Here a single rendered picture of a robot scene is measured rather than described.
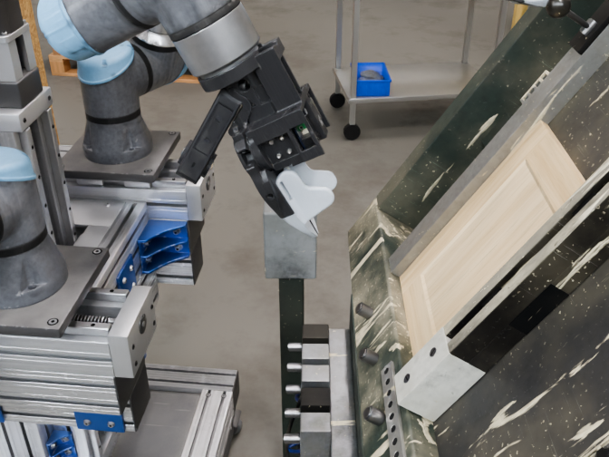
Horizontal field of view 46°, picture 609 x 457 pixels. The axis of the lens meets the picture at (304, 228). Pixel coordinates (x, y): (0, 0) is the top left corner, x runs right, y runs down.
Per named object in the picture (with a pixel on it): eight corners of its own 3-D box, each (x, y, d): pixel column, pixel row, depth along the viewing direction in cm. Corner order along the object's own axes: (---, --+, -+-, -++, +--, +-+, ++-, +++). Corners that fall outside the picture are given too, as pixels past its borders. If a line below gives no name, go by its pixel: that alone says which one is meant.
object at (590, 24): (577, 33, 121) (536, 5, 112) (594, 14, 119) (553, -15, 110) (592, 45, 118) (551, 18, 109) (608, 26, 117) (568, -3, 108)
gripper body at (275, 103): (327, 160, 69) (267, 52, 64) (252, 192, 72) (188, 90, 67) (333, 129, 76) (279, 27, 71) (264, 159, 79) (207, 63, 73)
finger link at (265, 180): (292, 221, 73) (250, 150, 69) (279, 226, 73) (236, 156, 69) (297, 198, 77) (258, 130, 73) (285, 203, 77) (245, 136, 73)
